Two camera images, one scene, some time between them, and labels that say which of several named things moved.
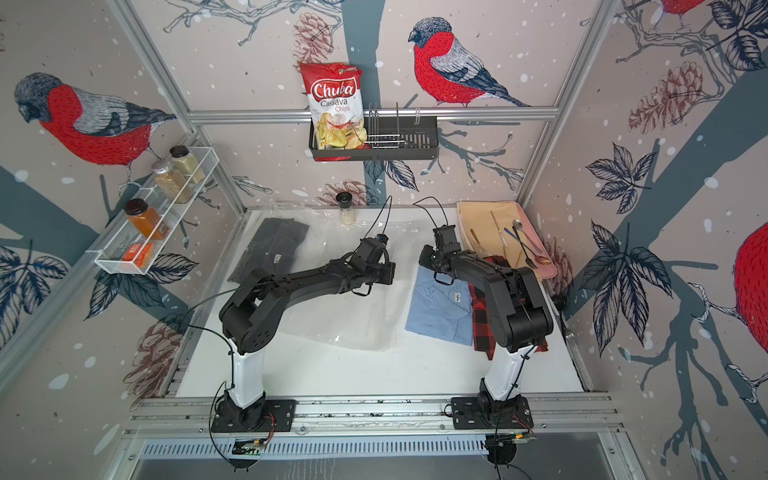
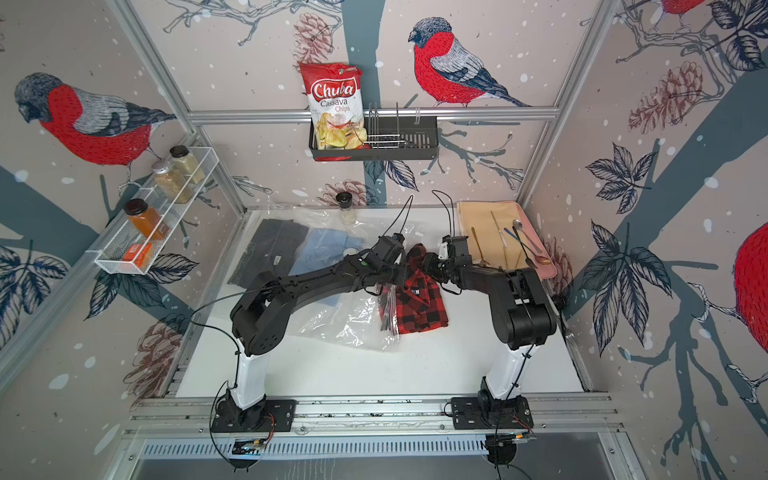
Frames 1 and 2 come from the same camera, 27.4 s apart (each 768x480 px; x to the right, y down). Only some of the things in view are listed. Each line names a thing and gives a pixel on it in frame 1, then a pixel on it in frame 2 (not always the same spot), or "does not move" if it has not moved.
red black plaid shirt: (484, 339) to (414, 304)
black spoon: (527, 259) does not move
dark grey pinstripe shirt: (271, 249) does not move
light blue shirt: (440, 305) to (323, 248)
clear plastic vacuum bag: (282, 238) does not move
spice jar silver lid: (171, 185) does not move
